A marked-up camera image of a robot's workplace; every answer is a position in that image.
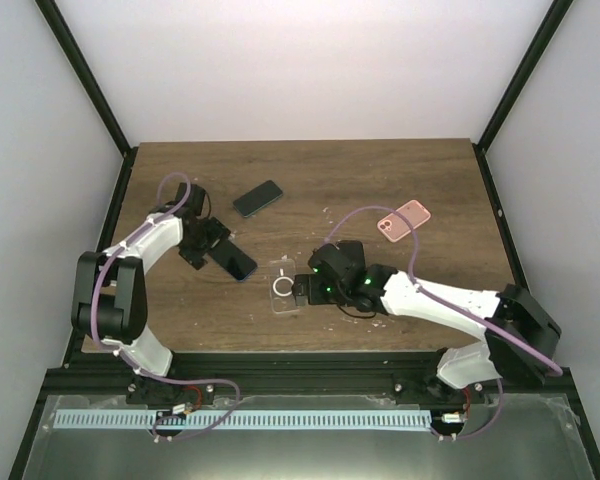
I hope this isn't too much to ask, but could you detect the black frame post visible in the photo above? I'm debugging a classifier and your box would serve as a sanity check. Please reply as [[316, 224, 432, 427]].
[[33, 0, 133, 156], [477, 0, 576, 151]]

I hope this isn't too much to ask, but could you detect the white slotted cable duct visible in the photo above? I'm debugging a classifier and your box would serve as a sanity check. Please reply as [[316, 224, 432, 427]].
[[53, 409, 432, 431]]

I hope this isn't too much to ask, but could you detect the purple cable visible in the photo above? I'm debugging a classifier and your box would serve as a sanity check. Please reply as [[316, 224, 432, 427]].
[[327, 205, 564, 441], [89, 172, 242, 444]]

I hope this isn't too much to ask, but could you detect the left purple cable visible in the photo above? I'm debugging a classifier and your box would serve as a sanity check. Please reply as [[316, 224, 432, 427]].
[[89, 172, 242, 444]]

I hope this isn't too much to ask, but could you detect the pink phone case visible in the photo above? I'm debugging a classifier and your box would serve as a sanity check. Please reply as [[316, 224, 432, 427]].
[[376, 199, 431, 243]]

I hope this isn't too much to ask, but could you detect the left black frame post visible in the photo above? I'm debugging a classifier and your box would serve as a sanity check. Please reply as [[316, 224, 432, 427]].
[[33, 0, 133, 156]]

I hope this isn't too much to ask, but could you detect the blue-edged dark phone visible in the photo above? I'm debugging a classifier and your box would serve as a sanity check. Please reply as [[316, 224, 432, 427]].
[[209, 240, 258, 282], [233, 180, 283, 218]]

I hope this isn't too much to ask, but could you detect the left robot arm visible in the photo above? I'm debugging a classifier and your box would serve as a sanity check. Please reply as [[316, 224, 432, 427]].
[[71, 180, 229, 404]]

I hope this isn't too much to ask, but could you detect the black aluminium frame rail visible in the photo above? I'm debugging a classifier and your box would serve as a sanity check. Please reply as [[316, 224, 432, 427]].
[[44, 352, 571, 401]]

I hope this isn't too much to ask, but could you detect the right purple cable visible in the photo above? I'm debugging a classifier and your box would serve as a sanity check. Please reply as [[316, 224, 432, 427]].
[[327, 205, 564, 441]]

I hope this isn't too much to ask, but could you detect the right black frame post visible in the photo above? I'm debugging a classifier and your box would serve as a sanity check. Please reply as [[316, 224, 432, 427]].
[[477, 0, 576, 151]]

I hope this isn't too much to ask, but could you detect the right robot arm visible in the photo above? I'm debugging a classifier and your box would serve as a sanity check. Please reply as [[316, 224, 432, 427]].
[[291, 241, 563, 403]]

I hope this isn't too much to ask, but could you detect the clear phone case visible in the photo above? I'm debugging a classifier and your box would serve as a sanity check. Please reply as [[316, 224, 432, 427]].
[[268, 259, 299, 315]]

